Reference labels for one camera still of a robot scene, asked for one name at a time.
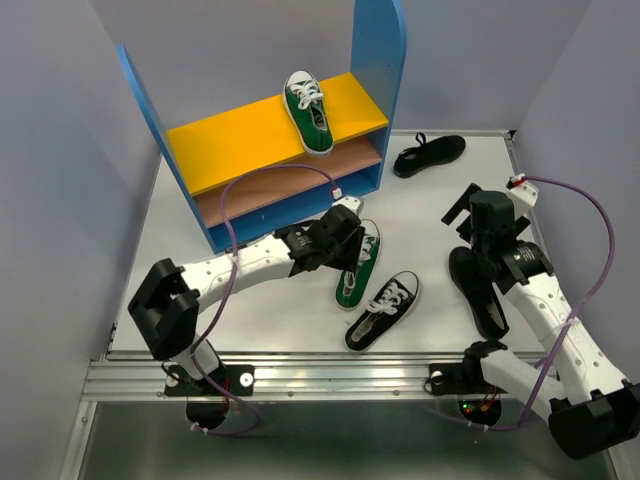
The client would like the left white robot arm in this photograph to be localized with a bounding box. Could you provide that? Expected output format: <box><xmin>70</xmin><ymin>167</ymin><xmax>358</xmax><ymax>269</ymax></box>
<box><xmin>128</xmin><ymin>196</ymin><xmax>364</xmax><ymax>394</ymax></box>

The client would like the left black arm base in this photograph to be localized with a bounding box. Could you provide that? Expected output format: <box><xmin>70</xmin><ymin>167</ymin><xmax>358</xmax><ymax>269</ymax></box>
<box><xmin>161</xmin><ymin>362</ymin><xmax>255</xmax><ymax>398</ymax></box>

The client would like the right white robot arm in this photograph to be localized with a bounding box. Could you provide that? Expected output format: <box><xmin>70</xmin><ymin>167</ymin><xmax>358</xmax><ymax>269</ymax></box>
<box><xmin>424</xmin><ymin>175</ymin><xmax>639</xmax><ymax>460</ymax></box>

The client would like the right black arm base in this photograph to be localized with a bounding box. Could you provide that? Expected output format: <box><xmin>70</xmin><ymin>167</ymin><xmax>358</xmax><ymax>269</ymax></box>
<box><xmin>423</xmin><ymin>362</ymin><xmax>495</xmax><ymax>396</ymax></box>

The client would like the black leather shoe right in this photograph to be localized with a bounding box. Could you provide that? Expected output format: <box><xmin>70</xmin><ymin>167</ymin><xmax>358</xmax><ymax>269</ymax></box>
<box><xmin>448</xmin><ymin>246</ymin><xmax>509</xmax><ymax>340</ymax></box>

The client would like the black slip-on shoe far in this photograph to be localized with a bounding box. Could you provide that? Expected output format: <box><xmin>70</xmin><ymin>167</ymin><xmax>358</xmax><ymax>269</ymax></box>
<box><xmin>393</xmin><ymin>132</ymin><xmax>466</xmax><ymax>178</ymax></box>

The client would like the yellow upper shelf board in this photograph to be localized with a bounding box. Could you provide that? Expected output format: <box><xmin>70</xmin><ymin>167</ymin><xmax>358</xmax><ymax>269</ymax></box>
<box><xmin>168</xmin><ymin>72</ymin><xmax>389</xmax><ymax>196</ymax></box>

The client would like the black canvas sneaker centre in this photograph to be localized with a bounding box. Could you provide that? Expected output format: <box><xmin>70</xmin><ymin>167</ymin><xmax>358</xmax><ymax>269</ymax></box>
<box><xmin>345</xmin><ymin>270</ymin><xmax>421</xmax><ymax>354</ymax></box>

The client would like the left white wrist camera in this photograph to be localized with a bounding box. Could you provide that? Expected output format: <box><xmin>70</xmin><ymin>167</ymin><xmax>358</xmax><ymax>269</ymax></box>
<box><xmin>333</xmin><ymin>195</ymin><xmax>364</xmax><ymax>216</ymax></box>

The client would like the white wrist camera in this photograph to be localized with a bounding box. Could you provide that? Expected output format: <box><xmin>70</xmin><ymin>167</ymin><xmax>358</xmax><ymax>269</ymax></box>
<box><xmin>506</xmin><ymin>173</ymin><xmax>539</xmax><ymax>209</ymax></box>
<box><xmin>333</xmin><ymin>195</ymin><xmax>364</xmax><ymax>216</ymax></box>

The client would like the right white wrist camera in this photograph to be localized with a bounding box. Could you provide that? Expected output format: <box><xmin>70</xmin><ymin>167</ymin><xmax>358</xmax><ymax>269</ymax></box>
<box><xmin>506</xmin><ymin>173</ymin><xmax>539</xmax><ymax>209</ymax></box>

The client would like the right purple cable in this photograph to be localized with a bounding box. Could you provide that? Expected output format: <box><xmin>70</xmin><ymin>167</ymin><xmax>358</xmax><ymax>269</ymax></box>
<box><xmin>469</xmin><ymin>174</ymin><xmax>616</xmax><ymax>432</ymax></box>

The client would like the purple cable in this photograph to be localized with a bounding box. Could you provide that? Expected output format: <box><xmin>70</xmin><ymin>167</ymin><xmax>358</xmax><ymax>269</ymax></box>
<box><xmin>189</xmin><ymin>163</ymin><xmax>344</xmax><ymax>437</ymax></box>
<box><xmin>469</xmin><ymin>174</ymin><xmax>616</xmax><ymax>432</ymax></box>

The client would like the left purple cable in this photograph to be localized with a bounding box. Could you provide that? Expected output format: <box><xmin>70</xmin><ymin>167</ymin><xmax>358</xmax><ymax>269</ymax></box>
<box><xmin>189</xmin><ymin>163</ymin><xmax>344</xmax><ymax>437</ymax></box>

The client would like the blue shoe shelf frame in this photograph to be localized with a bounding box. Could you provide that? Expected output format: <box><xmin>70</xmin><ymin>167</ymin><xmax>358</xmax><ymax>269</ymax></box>
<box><xmin>116</xmin><ymin>1</ymin><xmax>407</xmax><ymax>252</ymax></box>

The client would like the aluminium mounting rail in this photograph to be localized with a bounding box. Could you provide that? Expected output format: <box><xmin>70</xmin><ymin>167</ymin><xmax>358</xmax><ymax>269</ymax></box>
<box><xmin>81</xmin><ymin>353</ymin><xmax>462</xmax><ymax>403</ymax></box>

